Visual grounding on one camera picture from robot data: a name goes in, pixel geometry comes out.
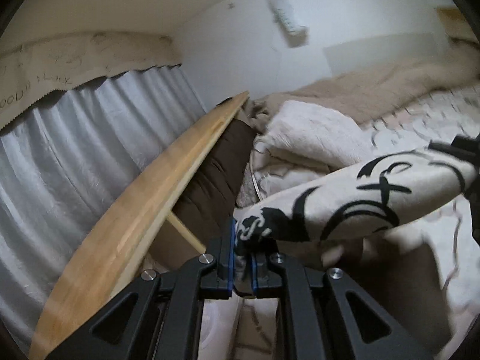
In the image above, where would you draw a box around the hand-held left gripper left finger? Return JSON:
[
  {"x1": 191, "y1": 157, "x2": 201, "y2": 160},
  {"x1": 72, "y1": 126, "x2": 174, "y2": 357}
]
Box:
[{"x1": 44, "y1": 217, "x2": 237, "y2": 360}]

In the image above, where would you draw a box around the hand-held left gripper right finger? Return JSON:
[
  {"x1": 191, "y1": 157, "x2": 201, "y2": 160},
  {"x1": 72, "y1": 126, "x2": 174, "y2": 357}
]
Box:
[{"x1": 251, "y1": 238, "x2": 433, "y2": 360}]

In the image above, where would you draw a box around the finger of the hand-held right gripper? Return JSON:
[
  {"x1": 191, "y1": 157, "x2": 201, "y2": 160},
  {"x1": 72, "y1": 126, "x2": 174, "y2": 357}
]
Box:
[{"x1": 428, "y1": 135, "x2": 480, "y2": 199}]

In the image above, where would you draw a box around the black and white print garment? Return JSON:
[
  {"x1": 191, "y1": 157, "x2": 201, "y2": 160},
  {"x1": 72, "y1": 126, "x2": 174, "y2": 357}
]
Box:
[{"x1": 232, "y1": 146, "x2": 480, "y2": 300}]

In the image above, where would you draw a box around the cream folded garment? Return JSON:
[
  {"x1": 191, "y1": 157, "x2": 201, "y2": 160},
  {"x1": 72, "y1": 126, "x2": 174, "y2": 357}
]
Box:
[{"x1": 199, "y1": 296, "x2": 280, "y2": 360}]

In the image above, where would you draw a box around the brown cushion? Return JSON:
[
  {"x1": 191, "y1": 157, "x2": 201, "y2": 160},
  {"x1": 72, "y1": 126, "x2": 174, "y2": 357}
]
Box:
[{"x1": 174, "y1": 118, "x2": 257, "y2": 233}]

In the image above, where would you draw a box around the wooden headboard shelf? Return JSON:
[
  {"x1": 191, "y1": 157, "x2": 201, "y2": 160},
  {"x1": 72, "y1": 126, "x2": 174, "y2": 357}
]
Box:
[{"x1": 28, "y1": 91, "x2": 251, "y2": 360}]

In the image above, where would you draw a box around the beige fluffy comforter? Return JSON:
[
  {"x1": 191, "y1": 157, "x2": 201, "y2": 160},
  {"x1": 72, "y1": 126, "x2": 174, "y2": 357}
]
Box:
[{"x1": 255, "y1": 41, "x2": 480, "y2": 126}]

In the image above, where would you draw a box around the bear print bed sheet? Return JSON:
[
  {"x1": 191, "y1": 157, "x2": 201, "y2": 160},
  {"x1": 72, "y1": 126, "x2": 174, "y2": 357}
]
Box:
[{"x1": 199, "y1": 86, "x2": 480, "y2": 360}]

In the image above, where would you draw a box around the white fluffy pillow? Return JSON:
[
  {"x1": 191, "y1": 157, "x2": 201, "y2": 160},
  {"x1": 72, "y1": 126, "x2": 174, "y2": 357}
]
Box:
[{"x1": 253, "y1": 99, "x2": 379, "y2": 175}]

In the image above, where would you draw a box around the grey curtain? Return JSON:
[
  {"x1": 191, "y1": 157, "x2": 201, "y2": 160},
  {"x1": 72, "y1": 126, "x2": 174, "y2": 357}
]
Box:
[{"x1": 0, "y1": 65, "x2": 209, "y2": 346}]

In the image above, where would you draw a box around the beige curtain valance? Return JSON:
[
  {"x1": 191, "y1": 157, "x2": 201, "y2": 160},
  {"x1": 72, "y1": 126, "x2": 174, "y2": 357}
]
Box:
[{"x1": 0, "y1": 30, "x2": 184, "y2": 132}]

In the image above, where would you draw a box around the white wall device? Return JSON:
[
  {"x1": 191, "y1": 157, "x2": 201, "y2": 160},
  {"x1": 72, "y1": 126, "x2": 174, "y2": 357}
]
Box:
[{"x1": 264, "y1": 0, "x2": 310, "y2": 49}]

